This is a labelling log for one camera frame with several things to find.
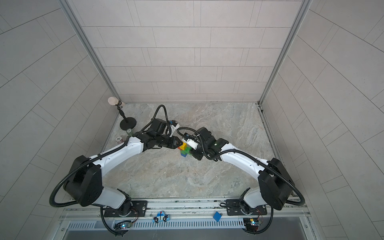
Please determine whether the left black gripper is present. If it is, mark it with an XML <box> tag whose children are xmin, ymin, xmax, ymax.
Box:
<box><xmin>155</xmin><ymin>135</ymin><xmax>185</xmax><ymax>149</ymax></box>

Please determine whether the yellow square lego brick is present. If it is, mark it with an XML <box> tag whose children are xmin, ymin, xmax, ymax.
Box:
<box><xmin>178</xmin><ymin>143</ymin><xmax>187</xmax><ymax>151</ymax></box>

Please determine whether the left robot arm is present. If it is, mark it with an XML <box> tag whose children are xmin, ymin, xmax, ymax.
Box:
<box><xmin>49</xmin><ymin>116</ymin><xmax>183</xmax><ymax>217</ymax></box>

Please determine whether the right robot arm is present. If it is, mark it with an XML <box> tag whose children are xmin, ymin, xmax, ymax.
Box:
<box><xmin>176</xmin><ymin>127</ymin><xmax>306</xmax><ymax>215</ymax></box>

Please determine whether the green can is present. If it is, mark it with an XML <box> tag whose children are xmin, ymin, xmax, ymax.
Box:
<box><xmin>126</xmin><ymin>129</ymin><xmax>133</xmax><ymax>136</ymax></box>

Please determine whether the black microphone stand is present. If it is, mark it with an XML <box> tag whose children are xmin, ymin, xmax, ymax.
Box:
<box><xmin>108</xmin><ymin>97</ymin><xmax>137</xmax><ymax>131</ymax></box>

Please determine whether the pink white small cup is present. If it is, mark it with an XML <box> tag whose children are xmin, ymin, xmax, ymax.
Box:
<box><xmin>116</xmin><ymin>136</ymin><xmax>124</xmax><ymax>144</ymax></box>

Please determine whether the blue car toy sticker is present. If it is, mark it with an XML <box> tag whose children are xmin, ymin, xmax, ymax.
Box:
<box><xmin>153</xmin><ymin>211</ymin><xmax>170</xmax><ymax>224</ymax></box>

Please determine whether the right circuit board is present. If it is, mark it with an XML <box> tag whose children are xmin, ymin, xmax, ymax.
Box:
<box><xmin>243</xmin><ymin>218</ymin><xmax>263</xmax><ymax>233</ymax></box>

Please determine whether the circuit board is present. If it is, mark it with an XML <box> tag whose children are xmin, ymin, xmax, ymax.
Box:
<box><xmin>243</xmin><ymin>218</ymin><xmax>263</xmax><ymax>233</ymax></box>
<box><xmin>114</xmin><ymin>220</ymin><xmax>135</xmax><ymax>231</ymax></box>

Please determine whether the left circuit board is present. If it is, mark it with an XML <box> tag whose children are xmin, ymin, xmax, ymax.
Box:
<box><xmin>114</xmin><ymin>220</ymin><xmax>135</xmax><ymax>231</ymax></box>

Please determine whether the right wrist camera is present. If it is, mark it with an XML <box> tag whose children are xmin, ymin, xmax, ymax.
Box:
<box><xmin>182</xmin><ymin>139</ymin><xmax>199</xmax><ymax>150</ymax></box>

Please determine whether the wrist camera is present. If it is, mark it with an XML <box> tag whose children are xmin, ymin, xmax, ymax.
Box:
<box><xmin>182</xmin><ymin>139</ymin><xmax>199</xmax><ymax>150</ymax></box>
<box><xmin>170</xmin><ymin>120</ymin><xmax>180</xmax><ymax>135</ymax></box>

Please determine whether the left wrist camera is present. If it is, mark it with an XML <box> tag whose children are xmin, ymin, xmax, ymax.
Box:
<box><xmin>170</xmin><ymin>120</ymin><xmax>180</xmax><ymax>135</ymax></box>

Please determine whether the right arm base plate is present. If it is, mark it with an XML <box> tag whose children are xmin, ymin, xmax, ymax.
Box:
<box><xmin>221</xmin><ymin>199</ymin><xmax>268</xmax><ymax>216</ymax></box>

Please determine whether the blue cube on rail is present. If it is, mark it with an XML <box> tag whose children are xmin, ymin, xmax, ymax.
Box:
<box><xmin>213</xmin><ymin>212</ymin><xmax>222</xmax><ymax>222</ymax></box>

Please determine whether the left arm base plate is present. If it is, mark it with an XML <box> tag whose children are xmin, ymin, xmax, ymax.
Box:
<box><xmin>104</xmin><ymin>201</ymin><xmax>148</xmax><ymax>218</ymax></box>

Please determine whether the aluminium front rail frame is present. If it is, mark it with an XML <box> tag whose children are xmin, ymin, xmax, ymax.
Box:
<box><xmin>59</xmin><ymin>198</ymin><xmax>310</xmax><ymax>233</ymax></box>

